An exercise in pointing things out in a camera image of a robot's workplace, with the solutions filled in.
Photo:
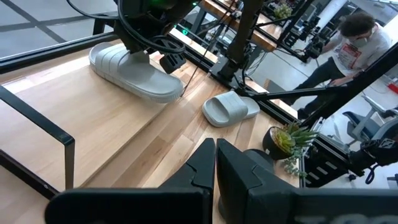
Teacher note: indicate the grey legged office chair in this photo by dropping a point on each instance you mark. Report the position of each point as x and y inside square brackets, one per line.
[357, 119]

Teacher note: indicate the wooden shelf with black frame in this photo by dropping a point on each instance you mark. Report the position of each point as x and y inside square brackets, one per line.
[77, 124]

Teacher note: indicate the black metal table frame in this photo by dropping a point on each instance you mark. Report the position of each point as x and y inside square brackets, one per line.
[46, 53]

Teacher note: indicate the person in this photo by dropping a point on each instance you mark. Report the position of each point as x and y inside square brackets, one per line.
[360, 46]

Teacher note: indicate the black slotted box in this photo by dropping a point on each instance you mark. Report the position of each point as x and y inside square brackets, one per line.
[323, 161]

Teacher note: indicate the light grey rubber slide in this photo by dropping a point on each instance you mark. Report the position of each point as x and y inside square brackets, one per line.
[140, 81]
[230, 107]

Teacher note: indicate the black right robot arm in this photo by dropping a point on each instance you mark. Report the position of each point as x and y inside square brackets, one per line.
[244, 31]

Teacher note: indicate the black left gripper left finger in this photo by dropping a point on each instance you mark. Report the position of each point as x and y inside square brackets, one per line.
[199, 174]

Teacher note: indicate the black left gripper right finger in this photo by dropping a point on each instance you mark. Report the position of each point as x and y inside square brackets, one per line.
[239, 186]

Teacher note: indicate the small succulent in black pot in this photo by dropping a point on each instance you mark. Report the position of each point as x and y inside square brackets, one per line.
[280, 140]

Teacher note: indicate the small green potted plant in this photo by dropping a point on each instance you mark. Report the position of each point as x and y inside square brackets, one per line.
[282, 11]

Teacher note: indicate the wooden workbench with black frame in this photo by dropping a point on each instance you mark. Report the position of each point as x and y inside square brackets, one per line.
[267, 40]

